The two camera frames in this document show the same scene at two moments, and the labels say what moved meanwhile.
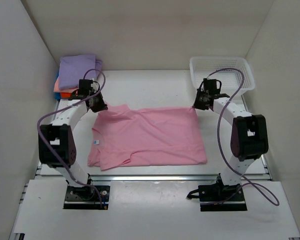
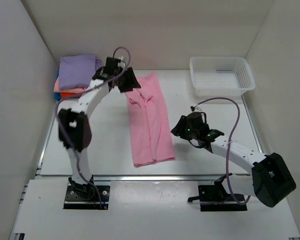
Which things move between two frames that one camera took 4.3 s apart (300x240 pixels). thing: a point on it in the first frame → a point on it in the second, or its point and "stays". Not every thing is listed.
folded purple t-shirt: [72, 68] stays
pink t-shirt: [120, 134] → [151, 132]
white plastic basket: [234, 73] stays
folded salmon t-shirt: [57, 89] stays
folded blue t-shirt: [57, 95] stays
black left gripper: [102, 106] → [132, 83]
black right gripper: [196, 105] → [178, 130]
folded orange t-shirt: [66, 95] stays
